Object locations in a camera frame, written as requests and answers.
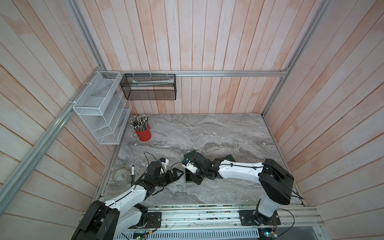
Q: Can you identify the clear round lid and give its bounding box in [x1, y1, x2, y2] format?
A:
[113, 168, 131, 186]

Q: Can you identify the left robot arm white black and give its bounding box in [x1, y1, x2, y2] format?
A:
[72, 161, 184, 240]

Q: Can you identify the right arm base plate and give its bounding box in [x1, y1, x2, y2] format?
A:
[239, 210, 281, 226]

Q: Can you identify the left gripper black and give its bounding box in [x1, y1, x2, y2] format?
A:
[153, 168, 184, 187]

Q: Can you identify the red pencil cup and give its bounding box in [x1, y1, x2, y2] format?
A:
[133, 127, 152, 142]

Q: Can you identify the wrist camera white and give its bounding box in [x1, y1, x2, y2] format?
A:
[182, 160, 198, 174]
[158, 158, 169, 174]

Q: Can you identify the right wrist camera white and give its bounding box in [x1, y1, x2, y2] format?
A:
[182, 160, 198, 174]

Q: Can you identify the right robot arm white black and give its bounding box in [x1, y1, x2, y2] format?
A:
[182, 151, 295, 226]

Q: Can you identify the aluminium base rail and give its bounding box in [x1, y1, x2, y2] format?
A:
[124, 204, 324, 232]

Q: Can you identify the black mesh basket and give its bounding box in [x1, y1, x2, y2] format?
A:
[120, 73, 177, 101]

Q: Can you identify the aluminium frame rail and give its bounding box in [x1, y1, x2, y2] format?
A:
[119, 70, 288, 78]

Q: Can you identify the green jewelry box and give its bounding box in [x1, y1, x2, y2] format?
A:
[185, 172, 195, 183]
[184, 150, 197, 162]

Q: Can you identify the white wire mesh shelf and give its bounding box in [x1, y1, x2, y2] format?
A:
[73, 71, 132, 145]

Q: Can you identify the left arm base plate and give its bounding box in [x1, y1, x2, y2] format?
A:
[131, 212, 162, 229]

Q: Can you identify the left green jewelry box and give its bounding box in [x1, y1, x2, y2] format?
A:
[184, 150, 197, 162]

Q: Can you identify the right green jewelry box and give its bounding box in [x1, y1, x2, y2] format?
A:
[185, 172, 195, 183]

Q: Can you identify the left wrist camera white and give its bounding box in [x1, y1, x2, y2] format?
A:
[158, 158, 169, 174]

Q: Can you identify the pencils bundle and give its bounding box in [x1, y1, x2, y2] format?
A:
[131, 115, 150, 132]

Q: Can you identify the black marker pen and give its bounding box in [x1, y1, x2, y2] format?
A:
[130, 165, 135, 186]

